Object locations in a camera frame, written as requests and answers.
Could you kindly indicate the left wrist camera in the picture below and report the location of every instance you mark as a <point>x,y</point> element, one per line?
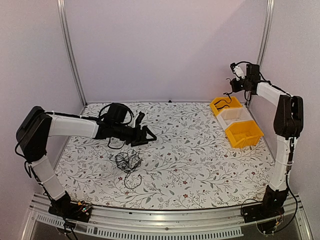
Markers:
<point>138,119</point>

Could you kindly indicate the near yellow plastic bin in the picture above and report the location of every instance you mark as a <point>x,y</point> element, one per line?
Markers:
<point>243,134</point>

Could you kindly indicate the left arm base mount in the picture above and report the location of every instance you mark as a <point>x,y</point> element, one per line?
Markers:
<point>66,208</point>

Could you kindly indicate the far yellow plastic bin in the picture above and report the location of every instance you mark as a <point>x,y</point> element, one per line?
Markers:
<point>222,103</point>

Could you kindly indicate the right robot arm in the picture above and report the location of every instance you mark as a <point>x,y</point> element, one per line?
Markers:
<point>287,124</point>

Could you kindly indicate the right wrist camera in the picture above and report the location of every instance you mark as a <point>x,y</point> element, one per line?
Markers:
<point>237,71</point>

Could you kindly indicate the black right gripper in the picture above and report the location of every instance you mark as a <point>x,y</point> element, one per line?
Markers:
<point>235,89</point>

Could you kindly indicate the aluminium frame post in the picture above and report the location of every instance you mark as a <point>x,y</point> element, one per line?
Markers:
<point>62,12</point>
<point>267,25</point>

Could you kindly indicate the left aluminium frame post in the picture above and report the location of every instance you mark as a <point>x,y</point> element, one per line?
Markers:
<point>62,12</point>

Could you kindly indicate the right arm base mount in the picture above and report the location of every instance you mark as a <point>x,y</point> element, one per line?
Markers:
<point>270,207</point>

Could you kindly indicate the yellow plastic bin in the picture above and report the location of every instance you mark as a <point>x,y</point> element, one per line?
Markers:
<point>222,103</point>
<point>243,134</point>

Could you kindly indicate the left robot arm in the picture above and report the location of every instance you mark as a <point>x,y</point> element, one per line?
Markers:
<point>32,136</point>

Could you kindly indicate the white translucent plastic bin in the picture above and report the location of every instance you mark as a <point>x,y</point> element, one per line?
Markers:
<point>229,116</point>

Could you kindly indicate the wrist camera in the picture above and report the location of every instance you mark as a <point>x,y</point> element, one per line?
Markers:
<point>237,71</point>
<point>138,119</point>

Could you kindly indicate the front aluminium rail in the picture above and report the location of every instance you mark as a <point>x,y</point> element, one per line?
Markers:
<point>111,223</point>

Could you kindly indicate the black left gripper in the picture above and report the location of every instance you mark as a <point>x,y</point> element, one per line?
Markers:
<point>137,137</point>

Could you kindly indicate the floral patterned table mat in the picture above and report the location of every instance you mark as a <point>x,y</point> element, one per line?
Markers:
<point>191,165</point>

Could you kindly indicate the right aluminium frame post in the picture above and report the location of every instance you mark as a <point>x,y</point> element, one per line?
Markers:
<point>267,25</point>

